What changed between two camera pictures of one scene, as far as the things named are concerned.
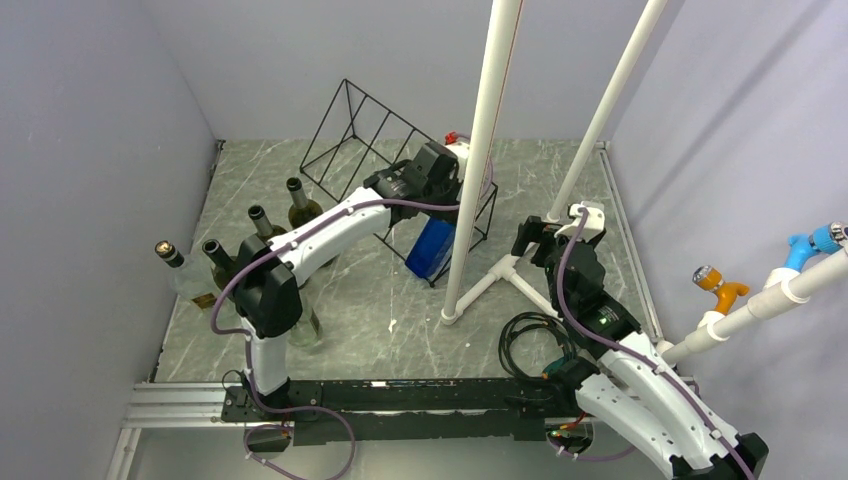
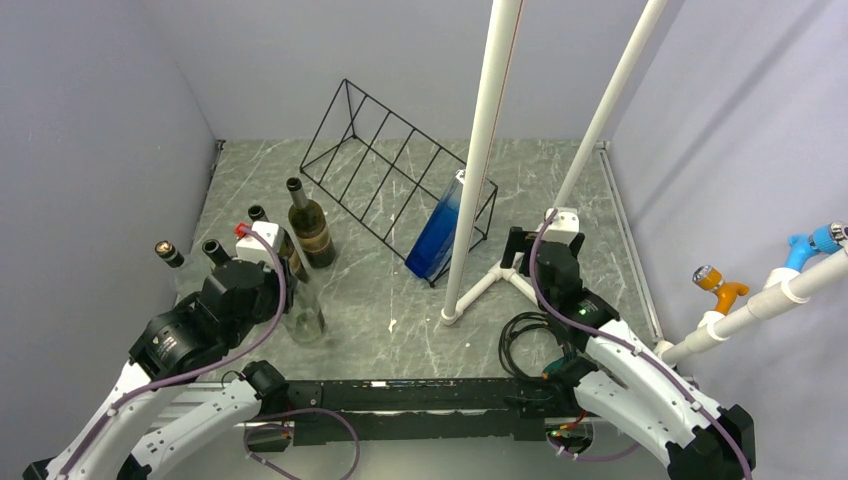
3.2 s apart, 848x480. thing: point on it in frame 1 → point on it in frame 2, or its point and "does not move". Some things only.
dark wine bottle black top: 223,268 does not move
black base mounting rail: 415,411 does not move
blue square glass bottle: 432,247 does not move
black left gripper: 455,186 → 288,286
